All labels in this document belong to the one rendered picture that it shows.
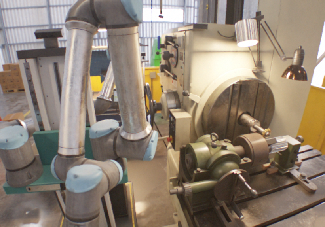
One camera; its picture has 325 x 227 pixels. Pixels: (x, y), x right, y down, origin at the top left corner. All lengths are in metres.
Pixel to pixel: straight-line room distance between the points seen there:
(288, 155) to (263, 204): 0.38
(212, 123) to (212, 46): 0.49
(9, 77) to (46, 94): 7.83
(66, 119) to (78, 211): 0.28
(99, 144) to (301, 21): 1.58
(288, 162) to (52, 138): 1.46
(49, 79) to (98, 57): 2.19
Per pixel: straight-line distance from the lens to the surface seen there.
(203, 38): 1.13
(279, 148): 1.25
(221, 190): 0.89
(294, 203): 1.23
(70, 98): 0.61
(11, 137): 1.04
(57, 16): 15.08
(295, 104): 1.82
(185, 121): 1.10
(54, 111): 1.13
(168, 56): 1.33
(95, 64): 3.23
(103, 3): 0.63
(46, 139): 1.12
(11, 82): 8.93
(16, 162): 1.08
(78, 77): 0.62
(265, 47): 1.41
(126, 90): 0.67
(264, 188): 1.24
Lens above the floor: 1.80
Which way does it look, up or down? 20 degrees down
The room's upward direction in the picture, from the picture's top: straight up
